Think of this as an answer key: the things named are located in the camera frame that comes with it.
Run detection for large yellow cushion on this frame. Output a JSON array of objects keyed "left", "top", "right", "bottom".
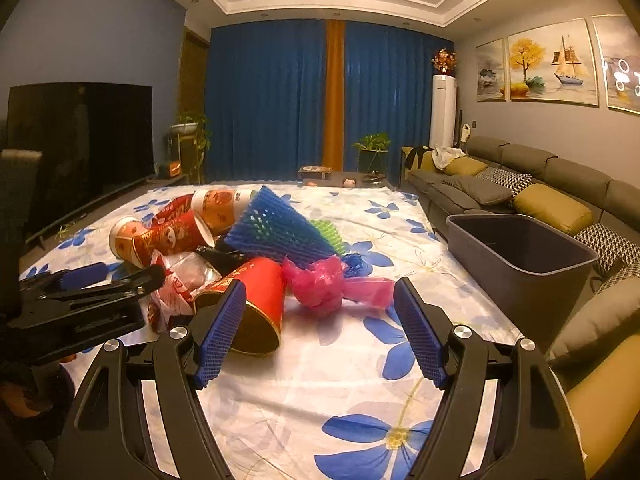
[{"left": 512, "top": 183, "right": 593, "bottom": 233}]

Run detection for red white snack packet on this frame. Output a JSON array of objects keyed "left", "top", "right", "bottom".
[{"left": 150, "top": 192, "right": 196, "bottom": 228}]

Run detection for grey plastic bin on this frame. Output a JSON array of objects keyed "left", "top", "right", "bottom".
[{"left": 446, "top": 214, "right": 599, "bottom": 356}]

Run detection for small yellow cushion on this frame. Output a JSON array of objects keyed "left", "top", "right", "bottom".
[{"left": 444, "top": 156, "right": 488, "bottom": 177}]

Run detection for white standing air conditioner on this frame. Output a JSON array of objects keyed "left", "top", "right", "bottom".
[{"left": 429, "top": 75, "right": 458, "bottom": 148}]

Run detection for grey television stand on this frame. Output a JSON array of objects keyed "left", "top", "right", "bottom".
[{"left": 22, "top": 174, "right": 192, "bottom": 251}]

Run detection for white red plastic bag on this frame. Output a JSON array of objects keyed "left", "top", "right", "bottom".
[{"left": 147, "top": 252, "right": 223, "bottom": 333}]

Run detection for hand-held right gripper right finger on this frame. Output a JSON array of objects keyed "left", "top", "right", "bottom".
[{"left": 393, "top": 277, "right": 586, "bottom": 480}]

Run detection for person's left hand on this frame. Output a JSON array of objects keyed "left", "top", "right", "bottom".
[{"left": 0, "top": 381, "right": 50, "bottom": 418}]

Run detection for plump grey cushion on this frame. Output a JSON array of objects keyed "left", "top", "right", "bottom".
[{"left": 547, "top": 290, "right": 640, "bottom": 361}]

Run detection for large blue foam net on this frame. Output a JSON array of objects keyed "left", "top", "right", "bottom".
[{"left": 223, "top": 185, "right": 346, "bottom": 273}]

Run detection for white cloth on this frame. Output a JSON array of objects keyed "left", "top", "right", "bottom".
[{"left": 432, "top": 145, "right": 466, "bottom": 168}]

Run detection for black white patterned cushion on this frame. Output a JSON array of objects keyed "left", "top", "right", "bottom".
[
  {"left": 572, "top": 222, "right": 640, "bottom": 276},
  {"left": 475, "top": 166, "right": 533, "bottom": 191}
]

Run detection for plain red paper cup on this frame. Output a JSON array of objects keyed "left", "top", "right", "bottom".
[{"left": 194, "top": 257, "right": 288, "bottom": 356}]

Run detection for green potted plant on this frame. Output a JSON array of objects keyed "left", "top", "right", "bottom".
[{"left": 352, "top": 132, "right": 392, "bottom": 173}]

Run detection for blue curtain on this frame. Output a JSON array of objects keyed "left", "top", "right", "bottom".
[
  {"left": 342, "top": 22, "right": 456, "bottom": 173},
  {"left": 204, "top": 19, "right": 331, "bottom": 183}
]

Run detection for trailing potted plant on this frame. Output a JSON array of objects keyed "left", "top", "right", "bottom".
[{"left": 169, "top": 110, "right": 213, "bottom": 183}]

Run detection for printed red paper cup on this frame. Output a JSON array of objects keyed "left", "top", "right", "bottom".
[{"left": 132, "top": 210, "right": 213, "bottom": 267}]

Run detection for black television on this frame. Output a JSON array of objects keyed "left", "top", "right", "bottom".
[{"left": 7, "top": 81, "right": 156, "bottom": 246}]

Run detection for pink plastic bag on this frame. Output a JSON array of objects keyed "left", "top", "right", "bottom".
[{"left": 281, "top": 255, "right": 396, "bottom": 317}]

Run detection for orange white paper cup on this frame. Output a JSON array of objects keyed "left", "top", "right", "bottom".
[
  {"left": 191, "top": 187, "right": 261, "bottom": 236},
  {"left": 110, "top": 216, "right": 151, "bottom": 268}
]

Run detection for flat grey cushion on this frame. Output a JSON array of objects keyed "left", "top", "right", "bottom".
[{"left": 440, "top": 175, "right": 516, "bottom": 207}]

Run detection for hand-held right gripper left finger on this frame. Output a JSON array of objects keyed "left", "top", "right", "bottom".
[{"left": 52, "top": 280, "right": 248, "bottom": 480}]

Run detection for painting with white characters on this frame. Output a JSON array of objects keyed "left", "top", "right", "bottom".
[{"left": 591, "top": 12, "right": 640, "bottom": 113}]

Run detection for small grey landscape painting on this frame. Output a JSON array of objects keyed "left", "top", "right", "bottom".
[{"left": 475, "top": 39, "right": 507, "bottom": 103}]

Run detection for red gold flower decoration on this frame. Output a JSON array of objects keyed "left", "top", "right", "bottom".
[{"left": 432, "top": 47, "right": 458, "bottom": 75}]

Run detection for sailboat tree painting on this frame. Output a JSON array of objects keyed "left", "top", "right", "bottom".
[{"left": 506, "top": 19, "right": 600, "bottom": 107}]

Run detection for yellow leather cushion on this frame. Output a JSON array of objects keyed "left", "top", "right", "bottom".
[{"left": 565, "top": 330, "right": 640, "bottom": 480}]

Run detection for metal plant stand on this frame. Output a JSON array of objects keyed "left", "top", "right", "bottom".
[{"left": 170, "top": 132, "right": 201, "bottom": 183}]

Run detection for blue floral bed sheet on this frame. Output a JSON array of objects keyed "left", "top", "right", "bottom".
[{"left": 20, "top": 182, "right": 523, "bottom": 480}]

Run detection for dark coffee table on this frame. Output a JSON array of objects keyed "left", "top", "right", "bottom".
[{"left": 297, "top": 165, "right": 396, "bottom": 191}]

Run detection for brown wooden panel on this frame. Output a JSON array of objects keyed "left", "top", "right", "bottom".
[{"left": 180, "top": 27, "right": 210, "bottom": 181}]

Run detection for black garment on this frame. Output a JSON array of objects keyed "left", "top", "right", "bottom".
[{"left": 404, "top": 146, "right": 436, "bottom": 171}]

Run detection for black plastic bag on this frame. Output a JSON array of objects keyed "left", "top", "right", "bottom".
[{"left": 195, "top": 235, "right": 256, "bottom": 278}]

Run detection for grey sofa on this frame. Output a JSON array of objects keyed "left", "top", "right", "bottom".
[{"left": 400, "top": 135, "right": 640, "bottom": 391}]

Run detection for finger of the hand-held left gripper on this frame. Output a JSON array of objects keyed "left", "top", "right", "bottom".
[
  {"left": 21, "top": 261, "right": 108, "bottom": 291},
  {"left": 20, "top": 266, "right": 167, "bottom": 307}
]

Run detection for orange curtain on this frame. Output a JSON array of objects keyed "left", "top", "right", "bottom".
[{"left": 322, "top": 19, "right": 347, "bottom": 173}]

